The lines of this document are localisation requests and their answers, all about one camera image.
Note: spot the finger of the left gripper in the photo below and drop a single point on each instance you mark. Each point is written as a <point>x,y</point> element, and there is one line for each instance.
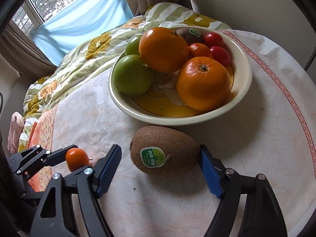
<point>29,161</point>
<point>58,156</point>

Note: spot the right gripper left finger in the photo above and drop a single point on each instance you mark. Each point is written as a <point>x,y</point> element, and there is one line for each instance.
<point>55,215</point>

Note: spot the small mandarin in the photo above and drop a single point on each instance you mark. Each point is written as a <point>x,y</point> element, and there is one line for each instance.
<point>199,50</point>
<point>76,158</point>

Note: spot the brown kiwi with green sticker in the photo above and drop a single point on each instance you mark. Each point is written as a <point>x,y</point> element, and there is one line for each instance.
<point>163,151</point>

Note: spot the large green apple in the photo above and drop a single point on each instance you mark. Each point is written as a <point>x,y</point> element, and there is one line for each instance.
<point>131,76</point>

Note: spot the small green apple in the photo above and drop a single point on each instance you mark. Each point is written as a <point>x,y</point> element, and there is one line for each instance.
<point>132,47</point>

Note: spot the large orange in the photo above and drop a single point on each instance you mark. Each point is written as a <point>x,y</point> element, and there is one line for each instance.
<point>163,50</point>
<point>203,84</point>

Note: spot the red tomato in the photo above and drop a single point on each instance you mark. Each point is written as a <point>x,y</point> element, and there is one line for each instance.
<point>221,55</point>
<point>213,39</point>

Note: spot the brown kiwi without visible sticker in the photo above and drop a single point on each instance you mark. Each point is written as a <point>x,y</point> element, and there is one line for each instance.
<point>190,35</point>

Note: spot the pink pillow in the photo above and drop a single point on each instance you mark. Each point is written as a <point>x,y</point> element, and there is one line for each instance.
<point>16,127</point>

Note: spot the white pink floral tablecloth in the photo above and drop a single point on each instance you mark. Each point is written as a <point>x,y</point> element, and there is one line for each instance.
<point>271,131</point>

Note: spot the cream yellow ceramic bowl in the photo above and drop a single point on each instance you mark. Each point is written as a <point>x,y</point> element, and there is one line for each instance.
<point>161,105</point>

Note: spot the green striped floral duvet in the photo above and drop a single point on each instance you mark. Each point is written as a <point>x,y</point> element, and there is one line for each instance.
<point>94,56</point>

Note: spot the left brown curtain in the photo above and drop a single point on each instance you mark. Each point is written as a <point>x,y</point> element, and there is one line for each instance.
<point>23,55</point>

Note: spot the light blue window cloth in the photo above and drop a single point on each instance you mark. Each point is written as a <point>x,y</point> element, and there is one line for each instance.
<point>80,21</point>

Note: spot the window glass and frame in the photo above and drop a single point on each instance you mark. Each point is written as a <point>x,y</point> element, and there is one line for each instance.
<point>33,13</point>

